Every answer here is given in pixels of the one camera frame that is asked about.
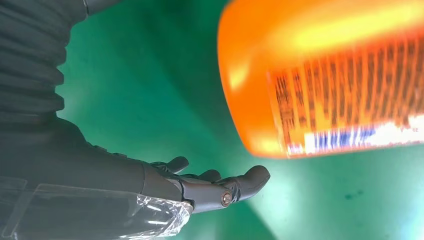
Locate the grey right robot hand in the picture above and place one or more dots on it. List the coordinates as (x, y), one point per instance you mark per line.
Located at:
(82, 185)

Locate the orange detergent bottle clear cap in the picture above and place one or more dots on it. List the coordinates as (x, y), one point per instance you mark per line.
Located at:
(258, 49)

